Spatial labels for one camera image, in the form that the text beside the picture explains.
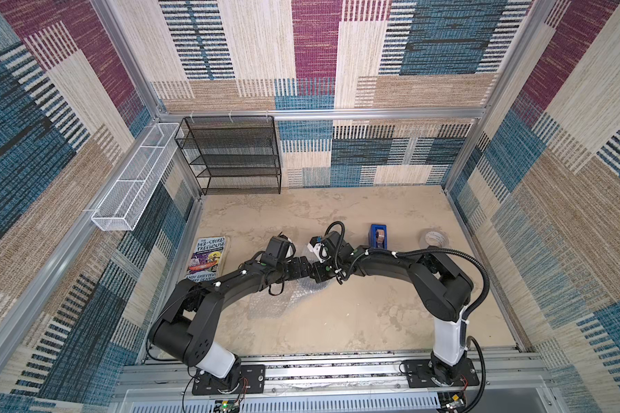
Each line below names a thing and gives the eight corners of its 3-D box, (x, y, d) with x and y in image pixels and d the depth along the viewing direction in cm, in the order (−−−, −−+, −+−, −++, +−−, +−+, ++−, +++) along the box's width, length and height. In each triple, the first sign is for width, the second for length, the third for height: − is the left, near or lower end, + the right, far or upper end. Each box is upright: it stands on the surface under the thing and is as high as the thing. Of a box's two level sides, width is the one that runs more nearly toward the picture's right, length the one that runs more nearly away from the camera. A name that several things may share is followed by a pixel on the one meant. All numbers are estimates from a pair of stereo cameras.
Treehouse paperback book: (187, 281, 96) (183, 276, 92) (200, 242, 107) (197, 236, 103) (219, 281, 96) (216, 276, 92) (229, 242, 106) (226, 236, 103)
